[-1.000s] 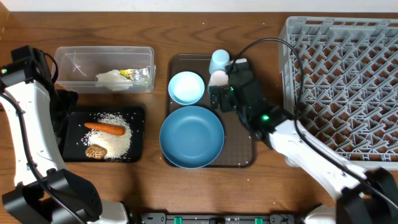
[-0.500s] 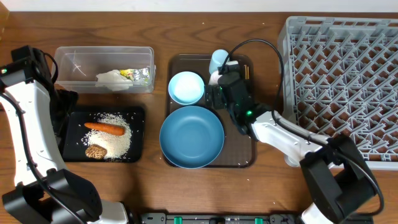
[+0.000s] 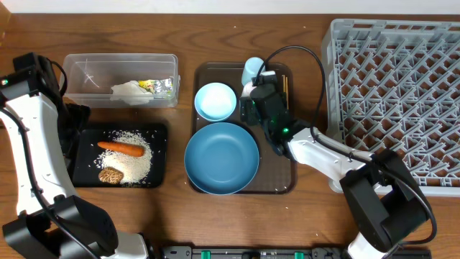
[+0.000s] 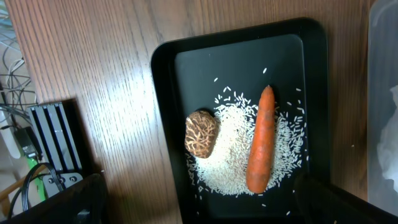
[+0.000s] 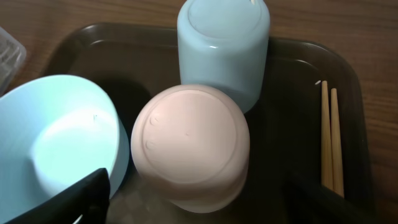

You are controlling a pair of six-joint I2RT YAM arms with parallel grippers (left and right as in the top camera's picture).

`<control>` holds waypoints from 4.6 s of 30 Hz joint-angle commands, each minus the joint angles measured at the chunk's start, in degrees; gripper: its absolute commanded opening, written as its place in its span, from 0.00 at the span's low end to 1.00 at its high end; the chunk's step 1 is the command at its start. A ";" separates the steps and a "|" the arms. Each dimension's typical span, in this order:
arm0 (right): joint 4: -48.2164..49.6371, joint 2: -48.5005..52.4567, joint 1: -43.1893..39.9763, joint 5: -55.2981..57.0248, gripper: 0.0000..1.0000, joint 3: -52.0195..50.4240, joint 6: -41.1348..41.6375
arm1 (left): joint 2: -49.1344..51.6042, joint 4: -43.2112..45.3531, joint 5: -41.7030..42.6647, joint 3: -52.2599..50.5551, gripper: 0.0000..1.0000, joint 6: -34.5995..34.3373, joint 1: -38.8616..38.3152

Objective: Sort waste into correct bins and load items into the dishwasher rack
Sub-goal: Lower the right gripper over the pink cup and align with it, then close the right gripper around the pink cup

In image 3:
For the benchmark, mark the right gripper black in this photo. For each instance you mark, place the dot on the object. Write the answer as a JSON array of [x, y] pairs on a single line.
[[250, 111]]

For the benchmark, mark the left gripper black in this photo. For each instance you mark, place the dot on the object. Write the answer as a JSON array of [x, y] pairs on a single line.
[[83, 114]]

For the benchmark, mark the pink cup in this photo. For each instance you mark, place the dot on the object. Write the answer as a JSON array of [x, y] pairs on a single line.
[[247, 89]]

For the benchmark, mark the light blue cup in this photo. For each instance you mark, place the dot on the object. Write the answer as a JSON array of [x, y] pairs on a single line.
[[251, 68]]

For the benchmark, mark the light blue bowl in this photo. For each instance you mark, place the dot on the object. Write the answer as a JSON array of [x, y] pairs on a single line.
[[215, 102]]

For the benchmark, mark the white tissue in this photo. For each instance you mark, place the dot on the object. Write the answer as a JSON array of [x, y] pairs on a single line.
[[130, 93]]

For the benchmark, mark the brown mushroom food scrap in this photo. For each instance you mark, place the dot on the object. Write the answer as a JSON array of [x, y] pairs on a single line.
[[110, 175]]

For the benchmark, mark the dark blue plate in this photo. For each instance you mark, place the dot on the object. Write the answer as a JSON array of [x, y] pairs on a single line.
[[221, 158]]

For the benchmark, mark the orange carrot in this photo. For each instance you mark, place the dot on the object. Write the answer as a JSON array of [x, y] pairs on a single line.
[[127, 149]]

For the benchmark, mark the pile of white rice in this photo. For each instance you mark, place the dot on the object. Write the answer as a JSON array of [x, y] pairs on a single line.
[[135, 169]]

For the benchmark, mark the green pandan cake wrapper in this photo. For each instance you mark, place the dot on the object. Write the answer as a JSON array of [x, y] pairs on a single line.
[[148, 85]]

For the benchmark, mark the aluminium foil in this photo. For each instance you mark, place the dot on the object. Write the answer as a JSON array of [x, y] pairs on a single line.
[[163, 86]]

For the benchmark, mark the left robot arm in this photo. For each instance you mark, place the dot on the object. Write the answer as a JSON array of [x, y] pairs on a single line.
[[52, 220]]

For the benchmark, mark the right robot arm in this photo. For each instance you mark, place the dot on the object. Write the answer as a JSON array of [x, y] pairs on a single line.
[[384, 199]]

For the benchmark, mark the grey dishwasher rack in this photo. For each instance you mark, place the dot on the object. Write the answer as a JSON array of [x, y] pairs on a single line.
[[395, 85]]

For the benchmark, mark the clear plastic container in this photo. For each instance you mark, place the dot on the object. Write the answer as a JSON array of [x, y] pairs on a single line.
[[90, 77]]

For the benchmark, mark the brown serving tray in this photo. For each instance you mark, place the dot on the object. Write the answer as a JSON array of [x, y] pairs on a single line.
[[276, 174]]

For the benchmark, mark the black plastic tray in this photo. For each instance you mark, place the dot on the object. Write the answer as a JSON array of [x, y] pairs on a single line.
[[85, 174]]

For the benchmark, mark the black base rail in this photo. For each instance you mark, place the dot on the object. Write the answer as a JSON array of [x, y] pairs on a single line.
[[185, 252]]

